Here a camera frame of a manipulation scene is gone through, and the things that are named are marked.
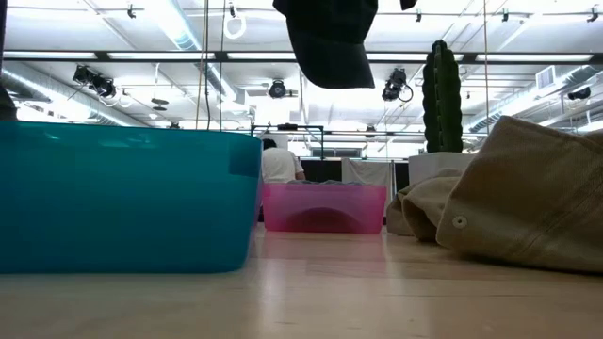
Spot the dark blue denim cap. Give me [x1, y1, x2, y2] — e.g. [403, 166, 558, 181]
[271, 0, 380, 90]

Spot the beige cotton cap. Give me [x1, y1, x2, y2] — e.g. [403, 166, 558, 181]
[385, 168, 465, 244]
[435, 115, 603, 275]

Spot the black ceiling spotlight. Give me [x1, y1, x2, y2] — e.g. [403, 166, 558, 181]
[268, 78, 288, 100]
[91, 74, 118, 100]
[72, 64, 95, 86]
[566, 86, 593, 102]
[381, 67, 415, 104]

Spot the green cactus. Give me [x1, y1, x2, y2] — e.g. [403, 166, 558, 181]
[421, 39, 464, 154]

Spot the white air vent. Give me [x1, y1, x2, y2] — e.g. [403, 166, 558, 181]
[536, 65, 557, 90]

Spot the grey hanging cloth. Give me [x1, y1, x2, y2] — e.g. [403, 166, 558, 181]
[341, 157, 395, 218]

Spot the black partition panel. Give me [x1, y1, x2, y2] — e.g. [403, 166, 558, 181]
[300, 158, 411, 194]

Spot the person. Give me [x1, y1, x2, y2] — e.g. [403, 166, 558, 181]
[260, 137, 307, 185]

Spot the red translucent plastic bin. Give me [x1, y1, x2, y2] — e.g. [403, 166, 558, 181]
[261, 182, 388, 235]

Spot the blue translucent plastic bin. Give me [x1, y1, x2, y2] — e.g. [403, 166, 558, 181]
[0, 120, 264, 275]

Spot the black metal rack frame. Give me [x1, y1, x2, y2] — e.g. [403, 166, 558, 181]
[251, 123, 326, 161]

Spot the white hanging ring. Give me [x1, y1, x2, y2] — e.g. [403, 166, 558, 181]
[222, 11, 248, 40]

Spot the silver ventilation duct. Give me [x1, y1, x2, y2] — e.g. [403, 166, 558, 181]
[0, 60, 138, 128]

